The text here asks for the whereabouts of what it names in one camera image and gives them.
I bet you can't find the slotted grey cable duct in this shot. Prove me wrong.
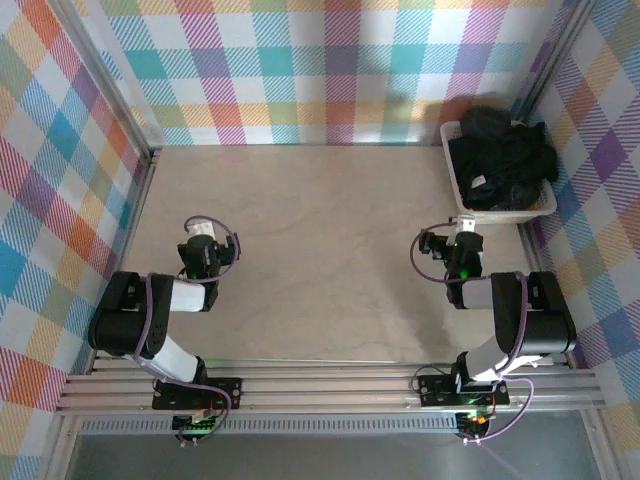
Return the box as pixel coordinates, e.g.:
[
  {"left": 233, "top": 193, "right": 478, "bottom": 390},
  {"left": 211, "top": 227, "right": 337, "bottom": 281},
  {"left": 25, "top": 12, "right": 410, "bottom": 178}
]
[{"left": 78, "top": 417, "right": 460, "bottom": 436}]

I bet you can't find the aluminium corner post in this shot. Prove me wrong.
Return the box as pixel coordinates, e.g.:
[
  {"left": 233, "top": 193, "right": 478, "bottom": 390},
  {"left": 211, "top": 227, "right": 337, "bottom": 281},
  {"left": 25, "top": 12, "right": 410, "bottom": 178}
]
[
  {"left": 47, "top": 0, "right": 164, "bottom": 156},
  {"left": 513, "top": 0, "right": 600, "bottom": 126}
]

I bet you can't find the black t-shirt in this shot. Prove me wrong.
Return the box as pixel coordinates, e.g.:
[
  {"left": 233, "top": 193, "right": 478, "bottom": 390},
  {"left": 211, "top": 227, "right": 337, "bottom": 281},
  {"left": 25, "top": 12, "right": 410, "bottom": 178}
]
[{"left": 447, "top": 122, "right": 560, "bottom": 211}]

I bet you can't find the white plastic basket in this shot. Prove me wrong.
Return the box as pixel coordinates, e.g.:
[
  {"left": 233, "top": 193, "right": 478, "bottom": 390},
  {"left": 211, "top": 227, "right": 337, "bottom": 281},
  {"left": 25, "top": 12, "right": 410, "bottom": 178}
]
[{"left": 440, "top": 119, "right": 559, "bottom": 225}]

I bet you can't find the colourful plaid backdrop panel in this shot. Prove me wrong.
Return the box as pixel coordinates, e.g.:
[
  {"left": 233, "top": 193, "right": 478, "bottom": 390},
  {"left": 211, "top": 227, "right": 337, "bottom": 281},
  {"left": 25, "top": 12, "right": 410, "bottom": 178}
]
[
  {"left": 519, "top": 0, "right": 640, "bottom": 480},
  {"left": 0, "top": 0, "right": 151, "bottom": 480},
  {"left": 64, "top": 0, "right": 584, "bottom": 147}
]

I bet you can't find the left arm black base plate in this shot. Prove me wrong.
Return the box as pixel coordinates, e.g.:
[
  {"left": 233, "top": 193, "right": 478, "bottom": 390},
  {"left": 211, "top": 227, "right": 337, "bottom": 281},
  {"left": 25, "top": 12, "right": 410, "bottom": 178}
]
[{"left": 151, "top": 377, "right": 245, "bottom": 412}]

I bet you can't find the long aluminium base rail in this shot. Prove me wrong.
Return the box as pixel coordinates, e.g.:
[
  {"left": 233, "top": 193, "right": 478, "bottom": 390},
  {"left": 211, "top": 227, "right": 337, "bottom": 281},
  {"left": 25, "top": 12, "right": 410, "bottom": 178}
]
[{"left": 53, "top": 357, "right": 607, "bottom": 416}]

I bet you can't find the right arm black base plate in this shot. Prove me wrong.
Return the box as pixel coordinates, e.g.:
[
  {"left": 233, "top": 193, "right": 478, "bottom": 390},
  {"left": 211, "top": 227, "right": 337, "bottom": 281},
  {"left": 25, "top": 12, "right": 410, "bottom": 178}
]
[{"left": 417, "top": 373, "right": 511, "bottom": 407}]

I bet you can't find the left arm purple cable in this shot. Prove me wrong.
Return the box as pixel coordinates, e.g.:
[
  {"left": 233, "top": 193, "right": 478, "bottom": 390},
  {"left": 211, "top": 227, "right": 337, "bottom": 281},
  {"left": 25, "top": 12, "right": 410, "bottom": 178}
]
[{"left": 133, "top": 214, "right": 243, "bottom": 444}]

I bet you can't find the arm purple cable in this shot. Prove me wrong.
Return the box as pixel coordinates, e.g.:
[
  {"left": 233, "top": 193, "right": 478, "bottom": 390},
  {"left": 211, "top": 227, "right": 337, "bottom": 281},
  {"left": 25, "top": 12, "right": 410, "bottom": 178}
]
[
  {"left": 410, "top": 222, "right": 535, "bottom": 444},
  {"left": 133, "top": 214, "right": 243, "bottom": 444}
]

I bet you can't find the aluminium frame leg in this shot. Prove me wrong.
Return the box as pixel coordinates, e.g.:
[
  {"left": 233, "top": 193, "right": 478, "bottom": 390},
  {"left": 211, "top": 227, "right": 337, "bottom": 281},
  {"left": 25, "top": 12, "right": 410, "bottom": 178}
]
[
  {"left": 582, "top": 409, "right": 629, "bottom": 480},
  {"left": 42, "top": 414, "right": 84, "bottom": 480}
]

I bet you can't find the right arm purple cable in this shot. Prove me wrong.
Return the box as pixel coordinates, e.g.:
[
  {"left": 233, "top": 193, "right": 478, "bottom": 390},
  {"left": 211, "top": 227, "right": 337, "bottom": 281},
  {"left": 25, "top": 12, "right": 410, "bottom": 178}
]
[{"left": 410, "top": 222, "right": 535, "bottom": 444}]

